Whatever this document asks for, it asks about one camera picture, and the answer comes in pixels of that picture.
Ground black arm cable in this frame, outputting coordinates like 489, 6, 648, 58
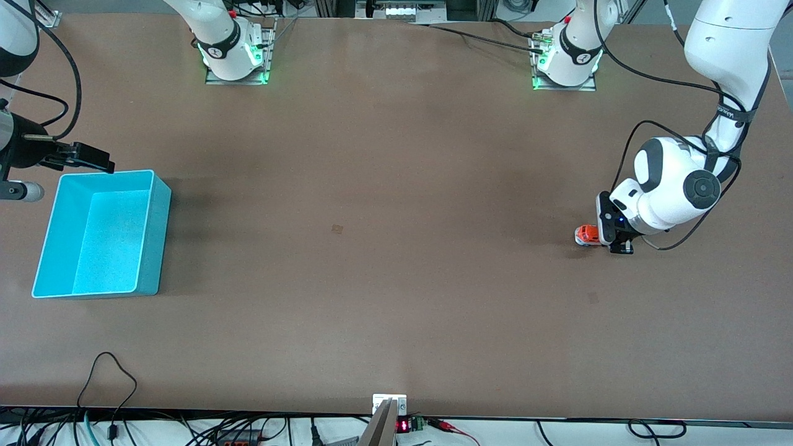
0, 0, 83, 141
593, 0, 773, 251

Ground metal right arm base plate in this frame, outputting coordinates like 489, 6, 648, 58
204, 17, 277, 85

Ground grey orange power hub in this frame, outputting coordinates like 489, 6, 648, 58
214, 430, 265, 446

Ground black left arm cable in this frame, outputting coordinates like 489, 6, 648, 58
593, 0, 773, 251

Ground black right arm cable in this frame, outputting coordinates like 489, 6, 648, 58
0, 0, 83, 141

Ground blue plastic box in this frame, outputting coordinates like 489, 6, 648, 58
31, 169, 172, 300

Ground thin black looped cable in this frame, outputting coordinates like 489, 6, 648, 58
76, 351, 138, 442

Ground red clip lead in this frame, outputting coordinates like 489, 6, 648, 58
427, 418, 481, 446

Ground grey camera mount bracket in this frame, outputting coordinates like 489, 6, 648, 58
356, 393, 408, 446

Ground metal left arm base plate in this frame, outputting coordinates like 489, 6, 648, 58
530, 30, 598, 92

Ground black coiled cable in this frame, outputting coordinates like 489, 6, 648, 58
627, 419, 687, 439

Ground black cable on table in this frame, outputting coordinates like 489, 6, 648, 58
406, 19, 549, 54

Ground metal device with white lights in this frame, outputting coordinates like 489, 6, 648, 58
356, 0, 448, 22

